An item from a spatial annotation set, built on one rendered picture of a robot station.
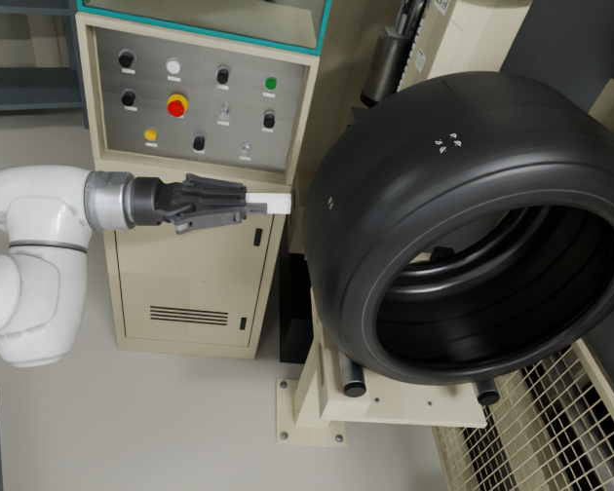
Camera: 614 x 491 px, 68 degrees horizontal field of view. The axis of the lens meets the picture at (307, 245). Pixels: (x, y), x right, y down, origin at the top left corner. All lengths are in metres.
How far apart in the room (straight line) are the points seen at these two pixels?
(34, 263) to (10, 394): 1.32
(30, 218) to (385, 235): 0.49
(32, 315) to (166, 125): 0.76
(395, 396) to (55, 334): 0.68
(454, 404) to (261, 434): 0.92
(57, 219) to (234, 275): 0.94
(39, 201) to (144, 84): 0.63
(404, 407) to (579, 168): 0.61
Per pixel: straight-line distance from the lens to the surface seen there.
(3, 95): 3.33
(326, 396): 0.95
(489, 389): 1.02
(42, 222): 0.73
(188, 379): 1.94
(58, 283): 0.71
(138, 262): 1.60
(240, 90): 1.26
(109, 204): 0.72
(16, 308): 0.69
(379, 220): 0.62
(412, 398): 1.08
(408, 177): 0.61
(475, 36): 0.92
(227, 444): 1.82
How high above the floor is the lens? 1.66
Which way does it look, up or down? 41 degrees down
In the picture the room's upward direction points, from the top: 15 degrees clockwise
